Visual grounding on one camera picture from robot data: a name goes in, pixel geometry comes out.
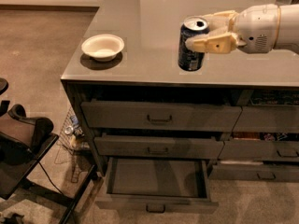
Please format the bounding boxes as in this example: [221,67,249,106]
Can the middle right drawer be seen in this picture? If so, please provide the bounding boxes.
[219,140,299,162]

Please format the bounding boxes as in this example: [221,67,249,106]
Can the silver can in basket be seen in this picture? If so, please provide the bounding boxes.
[64,126,74,135]

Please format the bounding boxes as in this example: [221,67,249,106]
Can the grey drawer cabinet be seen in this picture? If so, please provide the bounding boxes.
[60,0,299,215]

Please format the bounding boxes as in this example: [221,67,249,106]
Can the white paper bowl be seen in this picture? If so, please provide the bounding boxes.
[81,34,124,62]

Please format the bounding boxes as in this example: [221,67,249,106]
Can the middle left drawer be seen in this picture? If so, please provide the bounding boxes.
[94,134,223,159]

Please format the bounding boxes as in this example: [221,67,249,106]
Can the bottom right drawer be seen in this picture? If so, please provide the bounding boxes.
[209,163,299,182]

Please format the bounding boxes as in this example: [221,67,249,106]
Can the top right drawer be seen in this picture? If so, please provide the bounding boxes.
[234,105,299,133]

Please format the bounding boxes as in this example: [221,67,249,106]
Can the black chair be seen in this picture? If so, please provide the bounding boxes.
[0,77,97,224]

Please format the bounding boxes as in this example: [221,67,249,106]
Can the black cable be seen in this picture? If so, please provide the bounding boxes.
[36,161,68,198]

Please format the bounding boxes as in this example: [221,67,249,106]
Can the blue pepsi can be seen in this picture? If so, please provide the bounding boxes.
[178,16,209,72]

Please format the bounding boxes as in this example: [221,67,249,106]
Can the open bottom left drawer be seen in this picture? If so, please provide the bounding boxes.
[96,158,218,214]

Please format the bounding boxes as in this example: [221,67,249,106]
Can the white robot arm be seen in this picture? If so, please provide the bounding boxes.
[185,4,299,54]

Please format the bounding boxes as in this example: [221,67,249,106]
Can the top left drawer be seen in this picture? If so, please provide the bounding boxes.
[80,101,241,132]

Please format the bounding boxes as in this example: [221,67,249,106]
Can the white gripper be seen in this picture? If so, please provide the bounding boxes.
[185,4,279,54]

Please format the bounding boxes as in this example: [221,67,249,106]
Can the wire basket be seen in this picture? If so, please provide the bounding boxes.
[54,107,91,183]

